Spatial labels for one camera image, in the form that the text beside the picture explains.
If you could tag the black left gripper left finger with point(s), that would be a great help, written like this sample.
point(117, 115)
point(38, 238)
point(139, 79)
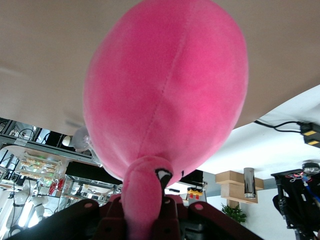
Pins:
point(75, 225)

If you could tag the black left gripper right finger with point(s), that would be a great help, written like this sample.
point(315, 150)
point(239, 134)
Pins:
point(170, 225)

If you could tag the round hot pink plush toy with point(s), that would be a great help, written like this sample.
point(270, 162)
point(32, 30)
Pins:
point(162, 87)

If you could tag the white humanoid figure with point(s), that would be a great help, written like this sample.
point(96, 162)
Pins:
point(40, 207)
point(21, 202)

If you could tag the yellow black small device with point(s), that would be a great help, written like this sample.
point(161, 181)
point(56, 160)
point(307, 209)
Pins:
point(195, 192)

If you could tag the green potted plant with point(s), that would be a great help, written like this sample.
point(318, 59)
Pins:
point(233, 212)

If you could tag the shelf rack with orange items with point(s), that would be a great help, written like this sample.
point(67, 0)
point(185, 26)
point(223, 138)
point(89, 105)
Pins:
point(41, 168)

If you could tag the light wooden block stand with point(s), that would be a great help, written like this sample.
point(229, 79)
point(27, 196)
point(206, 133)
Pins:
point(232, 190)

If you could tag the shiny metal cylinder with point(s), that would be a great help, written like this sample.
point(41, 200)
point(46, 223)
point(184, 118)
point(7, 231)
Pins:
point(250, 182)

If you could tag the black yellow power adapter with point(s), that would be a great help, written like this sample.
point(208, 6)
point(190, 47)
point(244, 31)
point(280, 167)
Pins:
point(311, 135)

